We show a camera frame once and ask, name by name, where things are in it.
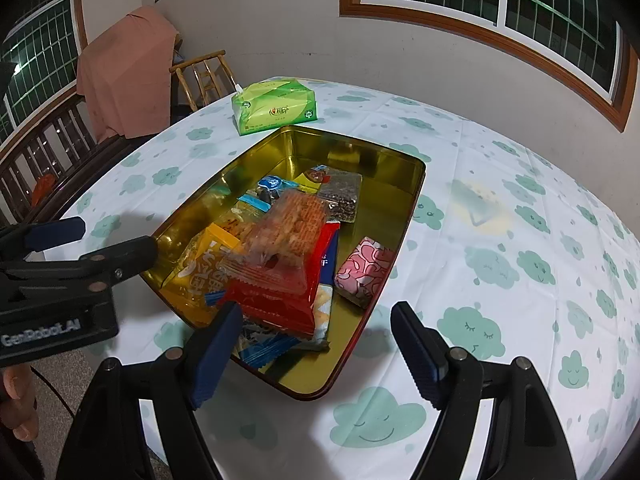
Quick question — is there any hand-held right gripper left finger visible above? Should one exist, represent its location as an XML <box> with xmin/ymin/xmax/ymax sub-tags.
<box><xmin>52</xmin><ymin>301</ymin><xmax>244</xmax><ymax>480</ymax></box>

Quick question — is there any blue striped cookie packet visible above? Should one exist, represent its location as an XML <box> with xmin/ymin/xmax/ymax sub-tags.
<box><xmin>232</xmin><ymin>282</ymin><xmax>333</xmax><ymax>376</ymax></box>

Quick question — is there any dark sesame bar packet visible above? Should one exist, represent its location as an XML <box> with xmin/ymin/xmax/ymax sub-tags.
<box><xmin>317</xmin><ymin>170</ymin><xmax>363</xmax><ymax>223</ymax></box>

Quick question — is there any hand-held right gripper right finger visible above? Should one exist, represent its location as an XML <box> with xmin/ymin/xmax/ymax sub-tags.
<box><xmin>390</xmin><ymin>301</ymin><xmax>586</xmax><ymax>480</ymax></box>

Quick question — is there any wooden framed window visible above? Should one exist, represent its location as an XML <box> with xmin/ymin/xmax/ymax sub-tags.
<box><xmin>0</xmin><ymin>0</ymin><xmax>88</xmax><ymax>133</ymax></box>
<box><xmin>338</xmin><ymin>0</ymin><xmax>640</xmax><ymax>133</ymax></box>

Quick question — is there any clear packet of orange snacks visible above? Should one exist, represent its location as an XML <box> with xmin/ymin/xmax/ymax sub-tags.
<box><xmin>220</xmin><ymin>192</ymin><xmax>331</xmax><ymax>296</ymax></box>

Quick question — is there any black cable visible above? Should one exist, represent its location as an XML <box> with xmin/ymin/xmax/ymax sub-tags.
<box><xmin>30</xmin><ymin>366</ymin><xmax>76</xmax><ymax>418</ymax></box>

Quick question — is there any yellow and red snack packet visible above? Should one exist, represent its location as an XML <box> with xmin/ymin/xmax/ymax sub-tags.
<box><xmin>292</xmin><ymin>165</ymin><xmax>333</xmax><ymax>193</ymax></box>

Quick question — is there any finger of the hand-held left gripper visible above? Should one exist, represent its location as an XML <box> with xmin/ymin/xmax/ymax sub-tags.
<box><xmin>0</xmin><ymin>235</ymin><xmax>158</xmax><ymax>308</ymax></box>
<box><xmin>0</xmin><ymin>216</ymin><xmax>87</xmax><ymax>261</ymax></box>

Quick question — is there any dark wooden bench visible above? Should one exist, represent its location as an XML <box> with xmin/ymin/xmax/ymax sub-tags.
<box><xmin>0</xmin><ymin>95</ymin><xmax>146</xmax><ymax>226</ymax></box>

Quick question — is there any maroon tin box gold interior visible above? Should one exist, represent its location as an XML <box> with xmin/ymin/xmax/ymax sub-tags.
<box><xmin>140</xmin><ymin>126</ymin><xmax>427</xmax><ymax>402</ymax></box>

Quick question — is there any pink patterned snack block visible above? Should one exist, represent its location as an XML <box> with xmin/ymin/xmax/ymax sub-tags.
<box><xmin>333</xmin><ymin>236</ymin><xmax>396</xmax><ymax>308</ymax></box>

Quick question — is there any light blue snack packet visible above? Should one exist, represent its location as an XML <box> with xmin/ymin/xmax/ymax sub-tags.
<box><xmin>257</xmin><ymin>175</ymin><xmax>296</xmax><ymax>203</ymax></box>

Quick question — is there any orange bag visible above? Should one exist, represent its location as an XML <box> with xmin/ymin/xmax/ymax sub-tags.
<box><xmin>31</xmin><ymin>174</ymin><xmax>55</xmax><ymax>206</ymax></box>

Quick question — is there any green tissue pack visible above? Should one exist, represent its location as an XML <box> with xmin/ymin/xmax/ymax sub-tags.
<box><xmin>231</xmin><ymin>77</ymin><xmax>319</xmax><ymax>137</ymax></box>

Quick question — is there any pink cloth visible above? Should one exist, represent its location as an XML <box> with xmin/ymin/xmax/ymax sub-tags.
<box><xmin>76</xmin><ymin>6</ymin><xmax>183</xmax><ymax>143</ymax></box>

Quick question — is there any bamboo chair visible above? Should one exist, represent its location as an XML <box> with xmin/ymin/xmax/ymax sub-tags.
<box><xmin>169</xmin><ymin>50</ymin><xmax>236</xmax><ymax>113</ymax></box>

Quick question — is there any cloud print tablecloth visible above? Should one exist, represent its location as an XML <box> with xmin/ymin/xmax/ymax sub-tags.
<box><xmin>57</xmin><ymin>76</ymin><xmax>640</xmax><ymax>480</ymax></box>

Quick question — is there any person's left hand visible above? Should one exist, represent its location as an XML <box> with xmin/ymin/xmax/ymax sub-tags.
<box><xmin>0</xmin><ymin>365</ymin><xmax>38</xmax><ymax>441</ymax></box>

